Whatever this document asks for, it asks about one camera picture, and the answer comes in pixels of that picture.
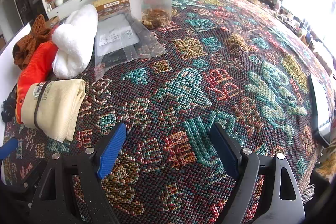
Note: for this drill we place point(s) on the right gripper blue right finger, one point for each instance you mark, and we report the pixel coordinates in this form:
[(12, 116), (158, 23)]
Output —
[(280, 200)]

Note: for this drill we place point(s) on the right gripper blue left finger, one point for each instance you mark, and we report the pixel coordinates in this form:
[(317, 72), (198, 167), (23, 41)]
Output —
[(54, 200)]

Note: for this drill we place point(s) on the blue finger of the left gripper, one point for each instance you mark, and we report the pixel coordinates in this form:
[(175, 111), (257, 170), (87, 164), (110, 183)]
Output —
[(8, 148)]

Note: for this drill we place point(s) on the black item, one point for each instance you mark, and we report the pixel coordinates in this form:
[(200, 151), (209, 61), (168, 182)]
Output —
[(9, 106)]

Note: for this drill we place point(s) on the cream cloth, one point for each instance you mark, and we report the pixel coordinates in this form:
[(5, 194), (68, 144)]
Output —
[(52, 107)]

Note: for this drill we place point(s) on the orange plush fish toy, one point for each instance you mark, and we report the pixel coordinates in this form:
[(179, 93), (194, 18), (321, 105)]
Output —
[(36, 71)]

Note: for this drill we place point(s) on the brown knitted scarf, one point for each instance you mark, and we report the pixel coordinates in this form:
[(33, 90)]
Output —
[(26, 46)]

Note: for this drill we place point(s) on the white towel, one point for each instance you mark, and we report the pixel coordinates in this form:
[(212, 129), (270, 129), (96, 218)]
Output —
[(75, 39)]

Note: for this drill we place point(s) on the clear zip bag with document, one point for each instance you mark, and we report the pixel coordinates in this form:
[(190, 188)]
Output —
[(120, 39)]

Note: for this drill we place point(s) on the patterned woven tablecloth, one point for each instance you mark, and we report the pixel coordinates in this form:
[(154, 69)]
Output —
[(225, 61)]

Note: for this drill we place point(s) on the red flower vase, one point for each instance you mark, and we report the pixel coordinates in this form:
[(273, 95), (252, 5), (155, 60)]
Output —
[(52, 4)]

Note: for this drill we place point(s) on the white tv console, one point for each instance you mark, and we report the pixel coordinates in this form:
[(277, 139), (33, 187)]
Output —
[(78, 1)]

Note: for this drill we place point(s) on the flat yellow cardboard box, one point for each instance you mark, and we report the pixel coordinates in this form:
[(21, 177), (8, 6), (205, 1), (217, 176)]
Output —
[(101, 5)]

